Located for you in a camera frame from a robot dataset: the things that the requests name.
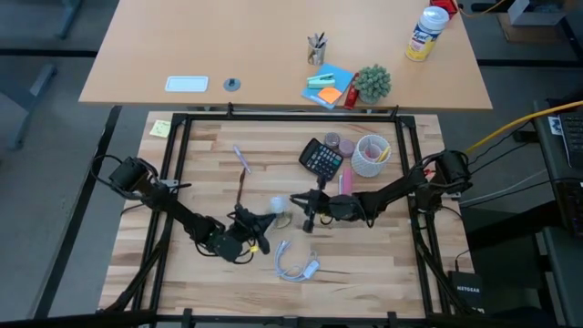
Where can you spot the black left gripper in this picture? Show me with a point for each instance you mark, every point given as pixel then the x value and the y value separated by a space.
pixel 237 237

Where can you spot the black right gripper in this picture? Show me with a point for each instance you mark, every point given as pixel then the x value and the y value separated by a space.
pixel 339 208

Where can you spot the brass lamp base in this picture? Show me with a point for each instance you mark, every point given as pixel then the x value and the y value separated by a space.
pixel 284 222

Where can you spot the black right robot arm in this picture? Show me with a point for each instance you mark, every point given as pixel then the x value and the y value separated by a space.
pixel 396 189

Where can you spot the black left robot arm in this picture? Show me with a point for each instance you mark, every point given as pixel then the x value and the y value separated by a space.
pixel 182 214

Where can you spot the black calculator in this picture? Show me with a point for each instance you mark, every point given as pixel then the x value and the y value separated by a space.
pixel 320 159

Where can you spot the pink and white stapler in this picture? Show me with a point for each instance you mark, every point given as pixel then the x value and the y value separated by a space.
pixel 347 180

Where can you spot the dark purple round tin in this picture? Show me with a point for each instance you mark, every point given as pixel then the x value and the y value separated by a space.
pixel 331 140

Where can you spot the white textured pen holder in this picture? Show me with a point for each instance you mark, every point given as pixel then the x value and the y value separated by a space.
pixel 364 166

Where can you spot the pink marker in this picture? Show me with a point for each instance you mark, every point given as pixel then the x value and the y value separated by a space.
pixel 372 150

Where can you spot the yellow marker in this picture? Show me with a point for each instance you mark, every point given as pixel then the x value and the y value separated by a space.
pixel 384 155

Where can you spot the orange sticky note pad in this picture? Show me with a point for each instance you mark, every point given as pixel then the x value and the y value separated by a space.
pixel 329 95

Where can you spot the red pocket tool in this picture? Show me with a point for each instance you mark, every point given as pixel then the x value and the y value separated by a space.
pixel 350 95

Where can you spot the teal stapler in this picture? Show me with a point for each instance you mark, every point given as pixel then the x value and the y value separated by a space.
pixel 321 81

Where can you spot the blue notebook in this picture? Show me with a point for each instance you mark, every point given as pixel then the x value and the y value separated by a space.
pixel 341 75

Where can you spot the green potted cactus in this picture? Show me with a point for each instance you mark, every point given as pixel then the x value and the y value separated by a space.
pixel 372 83

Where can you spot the grey desk grommet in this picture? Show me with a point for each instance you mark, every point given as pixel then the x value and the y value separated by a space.
pixel 232 85

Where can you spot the yellow sticky note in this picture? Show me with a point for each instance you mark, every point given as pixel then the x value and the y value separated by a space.
pixel 160 128

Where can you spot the metal cup with pens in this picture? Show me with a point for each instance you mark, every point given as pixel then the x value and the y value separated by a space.
pixel 316 52

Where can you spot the white rectangular tray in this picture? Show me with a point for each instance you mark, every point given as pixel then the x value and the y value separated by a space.
pixel 187 84

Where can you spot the light wooden desk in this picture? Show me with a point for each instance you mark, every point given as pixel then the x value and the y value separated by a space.
pixel 228 36

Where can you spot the black Netgear router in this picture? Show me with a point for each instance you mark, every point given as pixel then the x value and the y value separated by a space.
pixel 467 291

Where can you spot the Lysol wipes canister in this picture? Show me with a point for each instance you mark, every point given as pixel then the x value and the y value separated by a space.
pixel 423 36

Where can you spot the black power brick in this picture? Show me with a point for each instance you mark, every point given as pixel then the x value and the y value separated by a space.
pixel 524 136

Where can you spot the red box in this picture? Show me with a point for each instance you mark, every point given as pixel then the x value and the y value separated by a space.
pixel 445 5

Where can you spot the grey desk leg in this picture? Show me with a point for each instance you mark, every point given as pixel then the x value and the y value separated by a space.
pixel 32 100
pixel 68 16

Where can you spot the brown cardboard sheet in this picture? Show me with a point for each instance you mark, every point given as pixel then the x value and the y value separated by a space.
pixel 514 34

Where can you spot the black backlit keyboard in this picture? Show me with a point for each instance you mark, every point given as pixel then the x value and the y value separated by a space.
pixel 574 209

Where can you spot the dark grey side desk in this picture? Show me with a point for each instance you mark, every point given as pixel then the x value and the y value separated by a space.
pixel 565 273

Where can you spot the grey box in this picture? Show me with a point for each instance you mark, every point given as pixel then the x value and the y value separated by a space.
pixel 533 11

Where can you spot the black aluminium table frame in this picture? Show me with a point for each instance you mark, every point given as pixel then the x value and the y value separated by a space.
pixel 319 117

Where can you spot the black floor rail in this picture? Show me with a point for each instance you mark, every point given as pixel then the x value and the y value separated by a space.
pixel 77 214

